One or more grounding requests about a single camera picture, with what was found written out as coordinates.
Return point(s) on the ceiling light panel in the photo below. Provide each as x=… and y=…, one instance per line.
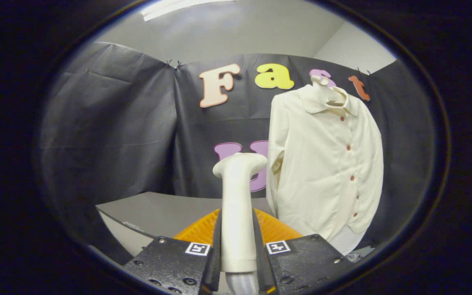
x=178, y=7

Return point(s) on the white clothes hanger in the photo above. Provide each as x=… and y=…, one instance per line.
x=320, y=82

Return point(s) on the black backdrop cloth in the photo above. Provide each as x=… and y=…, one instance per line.
x=109, y=131

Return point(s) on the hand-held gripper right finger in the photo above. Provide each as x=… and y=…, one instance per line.
x=301, y=262

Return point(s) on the grey top white cabinet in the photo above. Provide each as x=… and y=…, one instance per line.
x=158, y=209

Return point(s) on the cream button shirt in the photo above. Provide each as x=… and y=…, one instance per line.
x=322, y=172

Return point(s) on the black binder clips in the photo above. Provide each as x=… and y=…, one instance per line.
x=173, y=64
x=363, y=72

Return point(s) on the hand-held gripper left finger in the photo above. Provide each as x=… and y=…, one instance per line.
x=178, y=266

